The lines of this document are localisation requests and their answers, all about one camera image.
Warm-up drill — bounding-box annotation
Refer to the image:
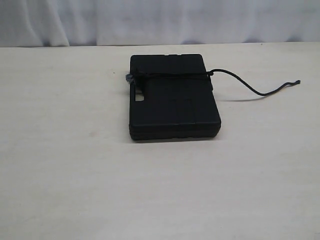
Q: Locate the black braided rope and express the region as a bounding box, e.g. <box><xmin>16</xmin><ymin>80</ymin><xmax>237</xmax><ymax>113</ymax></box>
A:
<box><xmin>124</xmin><ymin>68</ymin><xmax>302</xmax><ymax>97</ymax></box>

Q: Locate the black plastic carrying case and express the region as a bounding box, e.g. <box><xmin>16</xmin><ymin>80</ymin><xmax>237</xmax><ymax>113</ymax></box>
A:
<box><xmin>129</xmin><ymin>54</ymin><xmax>221</xmax><ymax>141</ymax></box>

